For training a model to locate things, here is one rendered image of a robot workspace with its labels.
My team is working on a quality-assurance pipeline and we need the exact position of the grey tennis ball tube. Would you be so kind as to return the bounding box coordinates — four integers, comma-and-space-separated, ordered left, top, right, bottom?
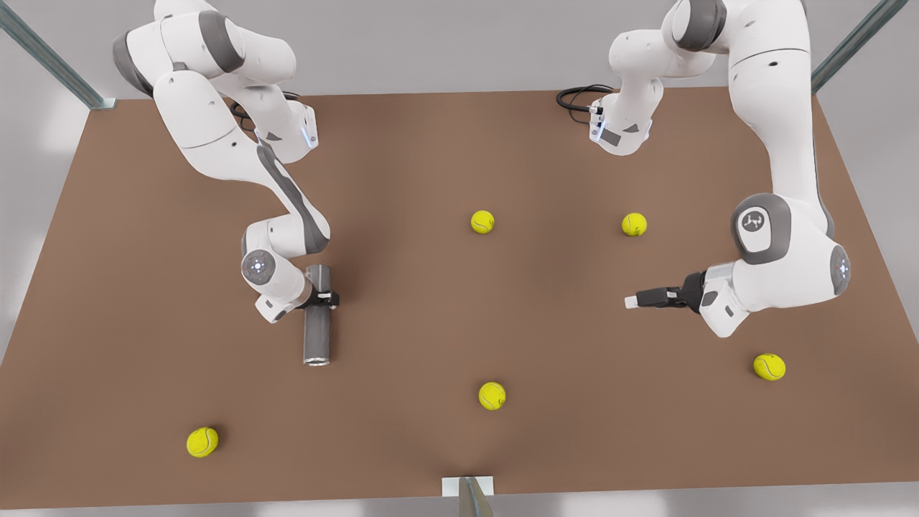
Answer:
302, 264, 333, 368

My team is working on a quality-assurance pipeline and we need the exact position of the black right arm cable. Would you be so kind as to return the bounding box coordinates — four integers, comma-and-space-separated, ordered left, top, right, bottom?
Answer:
228, 91, 302, 134

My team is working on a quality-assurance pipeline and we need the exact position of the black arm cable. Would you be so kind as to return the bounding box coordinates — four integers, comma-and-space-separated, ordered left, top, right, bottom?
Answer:
228, 91, 302, 134
556, 84, 617, 127

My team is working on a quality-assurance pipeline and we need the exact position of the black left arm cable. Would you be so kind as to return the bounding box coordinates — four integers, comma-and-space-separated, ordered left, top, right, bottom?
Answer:
556, 84, 617, 127

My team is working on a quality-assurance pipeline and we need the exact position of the silver frame post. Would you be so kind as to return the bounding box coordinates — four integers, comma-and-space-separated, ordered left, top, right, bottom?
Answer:
811, 0, 910, 93
441, 475, 495, 517
0, 0, 118, 111

